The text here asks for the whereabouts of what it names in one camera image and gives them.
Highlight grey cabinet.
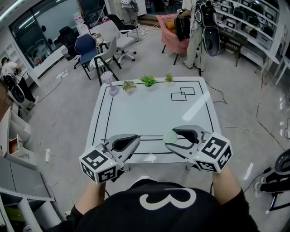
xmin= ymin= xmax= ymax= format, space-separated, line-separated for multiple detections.
xmin=0 ymin=156 xmax=55 ymax=200

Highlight black white backpack unit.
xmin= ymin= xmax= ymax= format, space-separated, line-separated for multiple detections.
xmin=2 ymin=74 xmax=25 ymax=105
xmin=194 ymin=0 xmax=221 ymax=57
xmin=275 ymin=149 xmax=290 ymax=175

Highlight white low cabinet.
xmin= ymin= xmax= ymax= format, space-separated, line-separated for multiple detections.
xmin=30 ymin=44 xmax=68 ymax=80

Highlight pink armchair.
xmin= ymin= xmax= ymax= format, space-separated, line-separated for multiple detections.
xmin=155 ymin=14 xmax=193 ymax=66

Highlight white metal shelf rack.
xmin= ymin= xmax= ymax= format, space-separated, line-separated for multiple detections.
xmin=0 ymin=187 xmax=63 ymax=232

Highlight row of black cases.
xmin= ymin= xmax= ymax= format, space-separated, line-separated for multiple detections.
xmin=221 ymin=0 xmax=277 ymax=40

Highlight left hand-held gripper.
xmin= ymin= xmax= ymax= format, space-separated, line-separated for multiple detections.
xmin=79 ymin=133 xmax=141 ymax=185

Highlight grey chair black legs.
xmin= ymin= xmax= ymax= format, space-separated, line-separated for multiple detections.
xmin=89 ymin=36 xmax=120 ymax=87

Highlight leafy green potted plant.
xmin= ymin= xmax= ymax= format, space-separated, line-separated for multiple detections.
xmin=140 ymin=75 xmax=158 ymax=88

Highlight white cubby shelf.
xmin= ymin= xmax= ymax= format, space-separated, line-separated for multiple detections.
xmin=0 ymin=106 xmax=38 ymax=170

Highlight black bag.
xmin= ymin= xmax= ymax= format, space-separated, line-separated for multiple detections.
xmin=174 ymin=15 xmax=190 ymax=42

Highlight person's left forearm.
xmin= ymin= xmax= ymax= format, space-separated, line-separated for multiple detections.
xmin=74 ymin=180 xmax=107 ymax=215

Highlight white floor cable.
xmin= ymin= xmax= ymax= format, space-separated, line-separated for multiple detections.
xmin=219 ymin=125 xmax=267 ymax=135
xmin=46 ymin=154 xmax=77 ymax=184

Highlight person's black printed T-shirt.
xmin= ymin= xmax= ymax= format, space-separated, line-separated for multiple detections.
xmin=49 ymin=179 xmax=261 ymax=232

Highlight variegated potted plant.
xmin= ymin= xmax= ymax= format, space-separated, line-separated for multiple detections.
xmin=121 ymin=79 xmax=137 ymax=92

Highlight black stool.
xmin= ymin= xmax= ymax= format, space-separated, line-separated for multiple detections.
xmin=221 ymin=34 xmax=247 ymax=68

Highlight white bookshelf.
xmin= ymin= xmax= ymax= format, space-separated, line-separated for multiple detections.
xmin=0 ymin=42 xmax=29 ymax=77

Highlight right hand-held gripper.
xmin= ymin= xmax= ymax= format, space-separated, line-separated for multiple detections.
xmin=164 ymin=125 xmax=233 ymax=174

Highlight dark glass window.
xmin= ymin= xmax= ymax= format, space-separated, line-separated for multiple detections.
xmin=9 ymin=0 xmax=80 ymax=68

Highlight person's right forearm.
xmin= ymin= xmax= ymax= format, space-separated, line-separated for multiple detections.
xmin=212 ymin=166 xmax=242 ymax=206

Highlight blue chair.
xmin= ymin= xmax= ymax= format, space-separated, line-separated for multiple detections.
xmin=73 ymin=33 xmax=100 ymax=80

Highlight black floor cable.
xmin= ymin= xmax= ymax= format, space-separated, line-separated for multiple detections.
xmin=205 ymin=81 xmax=227 ymax=105

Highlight white office chair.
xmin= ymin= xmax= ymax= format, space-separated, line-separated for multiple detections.
xmin=97 ymin=21 xmax=138 ymax=70

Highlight black office chair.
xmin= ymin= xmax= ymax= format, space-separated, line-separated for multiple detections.
xmin=106 ymin=14 xmax=137 ymax=31
xmin=53 ymin=26 xmax=79 ymax=61

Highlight white display stand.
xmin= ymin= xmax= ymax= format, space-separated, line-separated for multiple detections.
xmin=72 ymin=11 xmax=89 ymax=36

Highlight white shelving unit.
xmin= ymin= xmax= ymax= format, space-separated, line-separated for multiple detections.
xmin=215 ymin=0 xmax=290 ymax=86

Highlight wooden open box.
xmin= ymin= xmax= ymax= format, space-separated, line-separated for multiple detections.
xmin=8 ymin=135 xmax=20 ymax=155

